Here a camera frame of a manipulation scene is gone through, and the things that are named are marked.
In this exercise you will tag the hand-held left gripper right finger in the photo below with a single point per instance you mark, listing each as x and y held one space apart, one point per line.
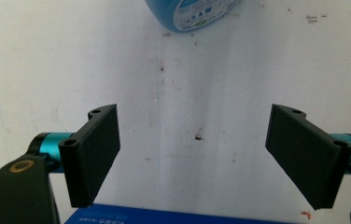
307 158

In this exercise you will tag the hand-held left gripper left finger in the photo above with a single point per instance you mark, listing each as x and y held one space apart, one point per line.
89 155

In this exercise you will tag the blue cardboard box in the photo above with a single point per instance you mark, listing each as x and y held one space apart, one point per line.
151 216

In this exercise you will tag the blue bottle with white cap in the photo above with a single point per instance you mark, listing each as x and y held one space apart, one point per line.
176 12

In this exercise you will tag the white foam mat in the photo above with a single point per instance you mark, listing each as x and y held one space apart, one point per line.
211 93

